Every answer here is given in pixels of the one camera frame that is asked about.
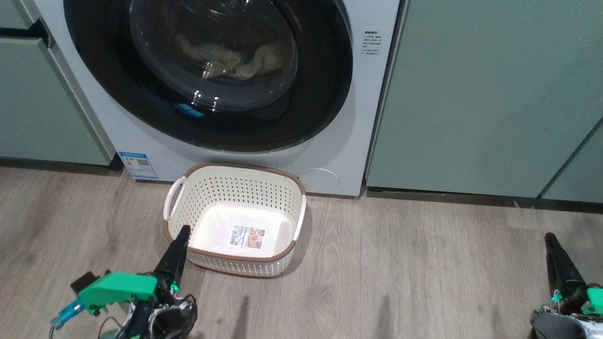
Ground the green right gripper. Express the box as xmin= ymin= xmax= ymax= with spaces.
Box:
xmin=544 ymin=232 xmax=603 ymax=316

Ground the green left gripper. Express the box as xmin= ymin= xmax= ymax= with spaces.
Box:
xmin=77 ymin=225 xmax=191 ymax=316

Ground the black round glass washer door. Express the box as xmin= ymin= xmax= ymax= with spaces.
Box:
xmin=63 ymin=0 xmax=354 ymax=153

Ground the yellow patterned cloth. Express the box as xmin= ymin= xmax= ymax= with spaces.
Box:
xmin=175 ymin=34 xmax=286 ymax=81

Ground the white product label sticker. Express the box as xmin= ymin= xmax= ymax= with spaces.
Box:
xmin=229 ymin=225 xmax=266 ymax=250

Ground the cream perforated laundry basket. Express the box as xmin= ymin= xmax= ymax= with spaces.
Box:
xmin=163 ymin=162 xmax=308 ymax=278

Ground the white front-load washing machine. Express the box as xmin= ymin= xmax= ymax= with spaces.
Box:
xmin=32 ymin=0 xmax=401 ymax=197

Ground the blue energy label sticker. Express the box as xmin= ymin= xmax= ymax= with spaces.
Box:
xmin=118 ymin=151 xmax=158 ymax=180

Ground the plain green cabinet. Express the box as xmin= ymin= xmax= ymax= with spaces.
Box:
xmin=365 ymin=0 xmax=603 ymax=204

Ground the green cabinet with black gap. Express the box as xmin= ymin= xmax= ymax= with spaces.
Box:
xmin=0 ymin=0 xmax=116 ymax=169

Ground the blue cable connector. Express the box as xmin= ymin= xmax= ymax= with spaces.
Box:
xmin=50 ymin=300 xmax=86 ymax=329

